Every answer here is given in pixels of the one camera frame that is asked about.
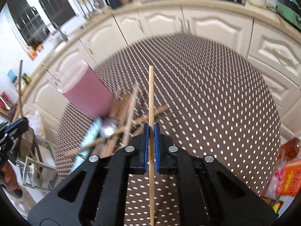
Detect light blue handled utensil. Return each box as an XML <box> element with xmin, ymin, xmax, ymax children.
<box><xmin>69</xmin><ymin>117</ymin><xmax>103</xmax><ymax>173</ymax></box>

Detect metal spoon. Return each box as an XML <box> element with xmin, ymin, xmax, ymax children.
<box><xmin>100</xmin><ymin>117</ymin><xmax>119</xmax><ymax>139</ymax></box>

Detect lower kitchen cabinets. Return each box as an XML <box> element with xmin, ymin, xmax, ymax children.
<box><xmin>22</xmin><ymin>1</ymin><xmax>300</xmax><ymax>139</ymax></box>

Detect orange snack bag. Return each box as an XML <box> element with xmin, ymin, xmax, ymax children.
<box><xmin>277</xmin><ymin>159</ymin><xmax>301</xmax><ymax>197</ymax></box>

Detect pink utensil holder cup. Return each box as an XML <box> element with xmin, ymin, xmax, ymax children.
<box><xmin>58</xmin><ymin>60</ymin><xmax>114</xmax><ymax>119</ymax></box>

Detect brown polka dot tablecloth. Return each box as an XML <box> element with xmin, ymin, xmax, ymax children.
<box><xmin>58</xmin><ymin>34</ymin><xmax>280</xmax><ymax>225</ymax></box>

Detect red oil bottle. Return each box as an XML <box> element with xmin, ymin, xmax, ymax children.
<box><xmin>278</xmin><ymin>138</ymin><xmax>300</xmax><ymax>160</ymax></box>

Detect window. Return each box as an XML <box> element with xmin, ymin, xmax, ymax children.
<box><xmin>7</xmin><ymin>0</ymin><xmax>75</xmax><ymax>48</ymax></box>

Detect hanging utensil rack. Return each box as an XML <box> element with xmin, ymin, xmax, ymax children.
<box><xmin>75</xmin><ymin>0</ymin><xmax>104</xmax><ymax>20</ymax></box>

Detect black electric kettle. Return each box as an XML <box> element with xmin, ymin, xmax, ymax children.
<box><xmin>105</xmin><ymin>0</ymin><xmax>122</xmax><ymax>10</ymax></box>

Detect green electric cooker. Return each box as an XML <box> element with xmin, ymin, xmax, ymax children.
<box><xmin>276</xmin><ymin>0</ymin><xmax>301</xmax><ymax>30</ymax></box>

